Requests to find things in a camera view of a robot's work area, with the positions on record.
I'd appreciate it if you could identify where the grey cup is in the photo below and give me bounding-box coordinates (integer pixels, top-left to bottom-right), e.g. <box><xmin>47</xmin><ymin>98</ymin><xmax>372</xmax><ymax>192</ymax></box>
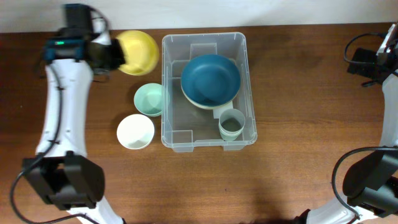
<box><xmin>219</xmin><ymin>109</ymin><xmax>246</xmax><ymax>131</ymax></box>

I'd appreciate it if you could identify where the yellow small bowl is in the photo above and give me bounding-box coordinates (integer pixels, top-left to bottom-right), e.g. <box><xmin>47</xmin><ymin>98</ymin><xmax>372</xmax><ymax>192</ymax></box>
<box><xmin>116</xmin><ymin>30</ymin><xmax>159</xmax><ymax>76</ymax></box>

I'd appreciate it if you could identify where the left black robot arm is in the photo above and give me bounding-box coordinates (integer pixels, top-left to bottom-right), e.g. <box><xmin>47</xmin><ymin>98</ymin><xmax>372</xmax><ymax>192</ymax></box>
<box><xmin>20</xmin><ymin>4</ymin><xmax>126</xmax><ymax>223</ymax></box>

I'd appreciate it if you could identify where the clear plastic storage bin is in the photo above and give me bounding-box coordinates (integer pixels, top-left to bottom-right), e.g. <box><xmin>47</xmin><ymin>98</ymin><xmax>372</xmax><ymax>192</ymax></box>
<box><xmin>161</xmin><ymin>32</ymin><xmax>257</xmax><ymax>152</ymax></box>

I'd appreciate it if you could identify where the right black cable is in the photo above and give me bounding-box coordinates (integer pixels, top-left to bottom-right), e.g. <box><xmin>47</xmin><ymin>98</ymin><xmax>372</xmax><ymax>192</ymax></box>
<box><xmin>330</xmin><ymin>32</ymin><xmax>398</xmax><ymax>224</ymax></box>

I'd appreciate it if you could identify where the cream plate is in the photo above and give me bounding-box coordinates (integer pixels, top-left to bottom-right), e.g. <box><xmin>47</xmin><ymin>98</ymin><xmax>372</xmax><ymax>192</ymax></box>
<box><xmin>181</xmin><ymin>87</ymin><xmax>239</xmax><ymax>110</ymax></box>

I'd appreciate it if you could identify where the white label in bin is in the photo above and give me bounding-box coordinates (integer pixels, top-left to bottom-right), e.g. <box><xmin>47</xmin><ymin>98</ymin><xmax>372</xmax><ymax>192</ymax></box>
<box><xmin>213</xmin><ymin>101</ymin><xmax>233</xmax><ymax>119</ymax></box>

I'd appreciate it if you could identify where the left black cable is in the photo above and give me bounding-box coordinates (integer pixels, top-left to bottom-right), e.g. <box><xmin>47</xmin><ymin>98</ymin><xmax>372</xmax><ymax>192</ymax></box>
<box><xmin>9</xmin><ymin>7</ymin><xmax>111</xmax><ymax>224</ymax></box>

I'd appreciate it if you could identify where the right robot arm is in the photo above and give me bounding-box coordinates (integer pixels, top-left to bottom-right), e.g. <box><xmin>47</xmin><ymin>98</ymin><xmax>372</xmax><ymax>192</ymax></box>
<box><xmin>293</xmin><ymin>74</ymin><xmax>397</xmax><ymax>223</ymax></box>

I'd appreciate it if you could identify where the blue plate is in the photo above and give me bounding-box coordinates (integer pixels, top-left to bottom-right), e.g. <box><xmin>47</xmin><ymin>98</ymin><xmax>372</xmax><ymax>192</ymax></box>
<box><xmin>181</xmin><ymin>54</ymin><xmax>241</xmax><ymax>108</ymax></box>

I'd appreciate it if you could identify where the green cup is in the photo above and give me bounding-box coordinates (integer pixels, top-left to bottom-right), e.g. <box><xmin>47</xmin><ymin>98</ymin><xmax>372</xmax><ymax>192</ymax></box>
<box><xmin>220</xmin><ymin>133</ymin><xmax>240</xmax><ymax>141</ymax></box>

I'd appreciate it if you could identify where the green small bowl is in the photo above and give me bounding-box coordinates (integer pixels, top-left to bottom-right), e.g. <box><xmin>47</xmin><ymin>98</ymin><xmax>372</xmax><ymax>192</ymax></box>
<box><xmin>134</xmin><ymin>83</ymin><xmax>170</xmax><ymax>117</ymax></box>

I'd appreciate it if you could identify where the black cable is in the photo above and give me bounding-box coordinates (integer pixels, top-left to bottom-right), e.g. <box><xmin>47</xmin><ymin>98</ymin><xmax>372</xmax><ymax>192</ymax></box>
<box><xmin>9</xmin><ymin>7</ymin><xmax>111</xmax><ymax>224</ymax></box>
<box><xmin>330</xmin><ymin>32</ymin><xmax>398</xmax><ymax>224</ymax></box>

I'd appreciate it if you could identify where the white small bowl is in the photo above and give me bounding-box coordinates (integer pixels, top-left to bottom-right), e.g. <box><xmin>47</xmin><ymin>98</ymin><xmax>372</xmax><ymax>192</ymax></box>
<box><xmin>116</xmin><ymin>114</ymin><xmax>155</xmax><ymax>150</ymax></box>

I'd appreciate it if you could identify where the cream cup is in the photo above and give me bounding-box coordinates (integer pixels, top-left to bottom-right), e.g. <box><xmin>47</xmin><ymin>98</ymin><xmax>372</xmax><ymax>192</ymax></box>
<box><xmin>219</xmin><ymin>126</ymin><xmax>243</xmax><ymax>137</ymax></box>

